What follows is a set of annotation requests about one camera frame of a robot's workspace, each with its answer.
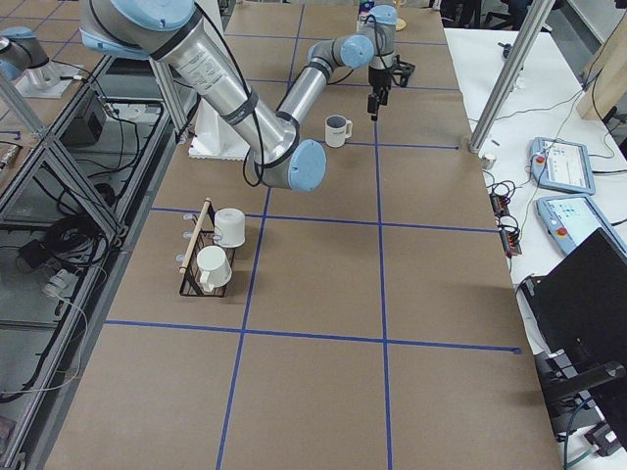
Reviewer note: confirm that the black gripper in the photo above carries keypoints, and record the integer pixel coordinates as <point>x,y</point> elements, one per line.
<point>378,78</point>

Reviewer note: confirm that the white mug dark interior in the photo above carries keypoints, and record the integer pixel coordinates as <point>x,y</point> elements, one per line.
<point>337,130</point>

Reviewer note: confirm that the blue white milk carton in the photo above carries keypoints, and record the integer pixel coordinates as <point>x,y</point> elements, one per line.
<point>364,7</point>

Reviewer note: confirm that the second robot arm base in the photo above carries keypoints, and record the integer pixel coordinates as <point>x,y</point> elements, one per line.
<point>25,63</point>

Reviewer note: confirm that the wooden mug tree stand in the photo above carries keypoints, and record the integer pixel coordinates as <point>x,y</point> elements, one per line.
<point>401,24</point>

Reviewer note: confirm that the upper teach pendant tablet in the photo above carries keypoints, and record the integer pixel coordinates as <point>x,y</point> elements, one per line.
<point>561,166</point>

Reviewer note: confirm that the teach pendant tablet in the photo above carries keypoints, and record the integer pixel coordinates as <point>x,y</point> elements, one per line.
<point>561,166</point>
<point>571,219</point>

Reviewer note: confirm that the white upturned mug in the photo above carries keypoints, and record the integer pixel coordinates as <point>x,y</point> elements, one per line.
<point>229,228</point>

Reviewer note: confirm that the lower teach pendant tablet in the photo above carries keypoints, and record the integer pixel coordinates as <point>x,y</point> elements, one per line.
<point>571,219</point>

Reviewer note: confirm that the white mug with lettering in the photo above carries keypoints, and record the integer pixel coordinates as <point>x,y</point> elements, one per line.
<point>214,266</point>

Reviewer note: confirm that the black laptop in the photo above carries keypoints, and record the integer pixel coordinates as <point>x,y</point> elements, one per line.
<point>580,309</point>

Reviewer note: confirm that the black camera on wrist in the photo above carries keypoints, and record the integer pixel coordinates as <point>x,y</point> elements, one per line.
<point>401,72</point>

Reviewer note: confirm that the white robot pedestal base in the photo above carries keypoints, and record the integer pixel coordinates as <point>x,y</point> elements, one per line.
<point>214,139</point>

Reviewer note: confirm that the aluminium frame post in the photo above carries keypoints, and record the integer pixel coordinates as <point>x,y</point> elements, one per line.
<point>521,47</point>

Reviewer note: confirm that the black wire mug rack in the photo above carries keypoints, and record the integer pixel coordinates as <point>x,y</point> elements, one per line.
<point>200,237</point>

